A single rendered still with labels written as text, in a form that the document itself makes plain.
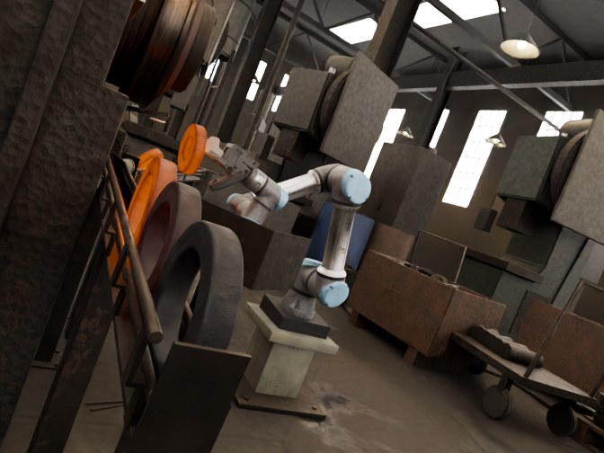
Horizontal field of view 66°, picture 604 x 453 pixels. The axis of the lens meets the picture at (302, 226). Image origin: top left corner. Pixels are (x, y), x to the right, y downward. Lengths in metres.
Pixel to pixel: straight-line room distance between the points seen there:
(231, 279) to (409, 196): 5.85
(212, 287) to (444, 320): 3.04
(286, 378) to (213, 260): 1.59
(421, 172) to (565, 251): 1.99
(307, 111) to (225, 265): 4.74
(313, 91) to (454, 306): 2.83
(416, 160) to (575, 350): 2.97
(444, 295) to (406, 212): 2.99
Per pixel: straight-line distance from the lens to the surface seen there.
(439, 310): 3.42
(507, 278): 6.09
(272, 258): 1.04
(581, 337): 4.63
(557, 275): 6.61
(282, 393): 2.04
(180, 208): 0.61
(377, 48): 6.09
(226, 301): 0.43
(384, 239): 5.04
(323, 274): 1.79
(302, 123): 5.14
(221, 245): 0.45
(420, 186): 6.35
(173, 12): 1.37
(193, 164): 1.44
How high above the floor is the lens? 0.80
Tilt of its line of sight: 3 degrees down
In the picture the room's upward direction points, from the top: 22 degrees clockwise
